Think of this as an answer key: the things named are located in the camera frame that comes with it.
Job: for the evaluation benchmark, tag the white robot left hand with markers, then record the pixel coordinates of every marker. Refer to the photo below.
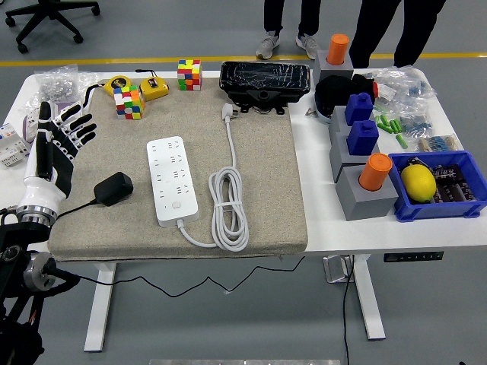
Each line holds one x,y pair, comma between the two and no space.
49,163

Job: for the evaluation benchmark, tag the black power adapter plug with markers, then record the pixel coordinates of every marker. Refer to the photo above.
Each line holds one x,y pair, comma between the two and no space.
114,189

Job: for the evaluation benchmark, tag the white power strip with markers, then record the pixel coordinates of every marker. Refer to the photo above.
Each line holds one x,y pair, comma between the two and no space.
173,182

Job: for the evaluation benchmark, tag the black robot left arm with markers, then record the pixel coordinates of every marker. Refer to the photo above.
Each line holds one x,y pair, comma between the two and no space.
21,285

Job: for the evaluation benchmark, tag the purple plastic tray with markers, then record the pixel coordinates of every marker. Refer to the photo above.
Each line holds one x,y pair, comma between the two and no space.
27,131

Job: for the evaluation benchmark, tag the white circuit breaker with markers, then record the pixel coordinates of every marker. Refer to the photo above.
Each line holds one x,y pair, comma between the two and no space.
9,138

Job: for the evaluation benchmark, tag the clear bag of screws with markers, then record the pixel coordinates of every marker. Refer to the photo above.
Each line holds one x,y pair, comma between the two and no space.
55,85

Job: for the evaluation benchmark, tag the multicolour puzzle cube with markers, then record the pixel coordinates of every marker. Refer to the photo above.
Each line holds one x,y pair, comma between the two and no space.
129,102
189,75

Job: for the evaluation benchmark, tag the round yellow tape measure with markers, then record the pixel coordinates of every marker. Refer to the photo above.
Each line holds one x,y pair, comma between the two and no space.
117,85

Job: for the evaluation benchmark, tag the square yellow tape measure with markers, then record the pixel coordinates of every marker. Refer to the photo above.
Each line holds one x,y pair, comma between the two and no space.
153,89

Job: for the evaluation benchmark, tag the white table leg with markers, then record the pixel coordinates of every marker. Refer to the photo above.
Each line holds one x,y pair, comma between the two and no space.
368,296
97,311

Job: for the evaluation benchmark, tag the black office chair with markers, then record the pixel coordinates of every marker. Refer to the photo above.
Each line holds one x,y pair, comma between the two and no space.
51,7

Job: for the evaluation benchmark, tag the grey-brown fabric mat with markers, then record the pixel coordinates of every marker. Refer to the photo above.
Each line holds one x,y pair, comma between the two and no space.
258,171

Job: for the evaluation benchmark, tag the black plastic-wrapped tray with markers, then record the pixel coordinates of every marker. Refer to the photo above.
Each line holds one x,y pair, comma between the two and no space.
264,78

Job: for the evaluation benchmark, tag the small metal clip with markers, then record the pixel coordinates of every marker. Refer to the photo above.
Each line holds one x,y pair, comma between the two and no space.
310,111

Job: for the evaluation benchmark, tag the person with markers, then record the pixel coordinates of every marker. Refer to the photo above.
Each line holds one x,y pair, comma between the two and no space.
414,30
274,15

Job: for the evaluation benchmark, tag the grey block with square hole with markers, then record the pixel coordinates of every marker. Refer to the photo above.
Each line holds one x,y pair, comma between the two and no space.
336,123
338,156

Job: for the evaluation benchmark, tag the grey block with round hole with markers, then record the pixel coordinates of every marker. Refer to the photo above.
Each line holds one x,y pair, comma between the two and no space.
323,70
365,205

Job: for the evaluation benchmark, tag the black cap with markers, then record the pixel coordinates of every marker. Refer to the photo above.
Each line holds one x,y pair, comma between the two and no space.
331,93

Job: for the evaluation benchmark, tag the silver box under table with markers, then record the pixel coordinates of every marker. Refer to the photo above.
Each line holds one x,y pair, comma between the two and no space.
336,268

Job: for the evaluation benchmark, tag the orange cylinder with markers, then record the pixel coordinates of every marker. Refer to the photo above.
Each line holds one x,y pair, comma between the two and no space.
338,47
374,171

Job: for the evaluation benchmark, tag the blue square peg block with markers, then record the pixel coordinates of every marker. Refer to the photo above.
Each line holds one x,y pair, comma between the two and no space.
362,138
358,110

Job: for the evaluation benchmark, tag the black fabric bundle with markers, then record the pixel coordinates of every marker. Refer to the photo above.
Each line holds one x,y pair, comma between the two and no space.
363,87

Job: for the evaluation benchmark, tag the green cylinder piece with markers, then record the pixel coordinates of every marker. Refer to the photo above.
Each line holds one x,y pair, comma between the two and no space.
401,141
385,123
398,125
392,126
378,121

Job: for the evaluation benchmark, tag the large clear component bag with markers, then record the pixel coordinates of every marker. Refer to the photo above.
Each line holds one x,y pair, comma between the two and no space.
407,81

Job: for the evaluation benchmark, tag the small clear bag blue parts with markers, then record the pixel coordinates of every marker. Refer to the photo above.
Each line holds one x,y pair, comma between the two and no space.
414,123

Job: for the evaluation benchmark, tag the yellow lemon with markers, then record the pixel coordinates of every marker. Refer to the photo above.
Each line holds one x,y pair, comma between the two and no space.
418,184

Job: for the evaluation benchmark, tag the black table control panel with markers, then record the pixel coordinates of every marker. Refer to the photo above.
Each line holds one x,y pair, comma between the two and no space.
412,257

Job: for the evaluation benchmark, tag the clear bag of resistors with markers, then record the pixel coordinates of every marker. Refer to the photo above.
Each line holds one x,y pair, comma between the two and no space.
437,143

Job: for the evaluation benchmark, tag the blue plastic bin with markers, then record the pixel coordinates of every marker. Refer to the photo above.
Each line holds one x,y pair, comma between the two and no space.
437,211

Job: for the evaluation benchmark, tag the dark capacitor pile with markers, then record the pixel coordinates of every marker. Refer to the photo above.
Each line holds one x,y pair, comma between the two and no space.
452,186

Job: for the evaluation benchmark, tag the white wall socket box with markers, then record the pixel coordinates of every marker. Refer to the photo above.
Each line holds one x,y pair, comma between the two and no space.
33,118
61,108

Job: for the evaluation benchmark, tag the black mounting bracket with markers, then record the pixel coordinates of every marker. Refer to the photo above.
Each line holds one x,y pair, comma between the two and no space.
262,97

